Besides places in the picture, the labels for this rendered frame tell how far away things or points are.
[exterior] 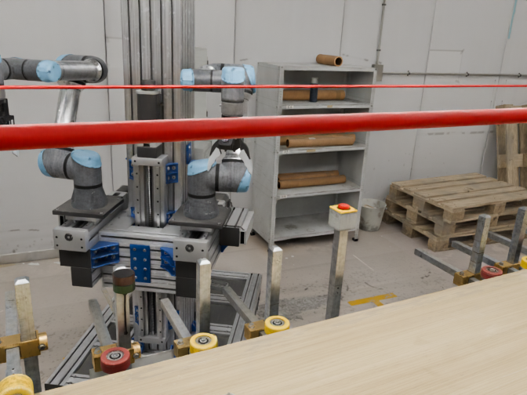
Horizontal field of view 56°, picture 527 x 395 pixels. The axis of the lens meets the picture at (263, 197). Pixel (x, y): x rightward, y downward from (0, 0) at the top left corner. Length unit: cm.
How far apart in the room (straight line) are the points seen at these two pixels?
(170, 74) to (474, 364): 155
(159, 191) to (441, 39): 374
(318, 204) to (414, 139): 124
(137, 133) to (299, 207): 456
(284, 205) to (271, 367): 329
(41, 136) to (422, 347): 152
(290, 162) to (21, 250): 235
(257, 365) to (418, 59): 410
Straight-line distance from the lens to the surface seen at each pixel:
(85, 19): 392
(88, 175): 217
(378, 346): 159
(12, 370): 142
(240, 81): 162
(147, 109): 211
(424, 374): 153
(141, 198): 223
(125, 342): 157
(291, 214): 470
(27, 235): 421
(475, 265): 232
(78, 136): 17
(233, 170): 200
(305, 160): 460
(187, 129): 17
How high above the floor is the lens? 178
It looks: 18 degrees down
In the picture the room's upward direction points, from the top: 3 degrees clockwise
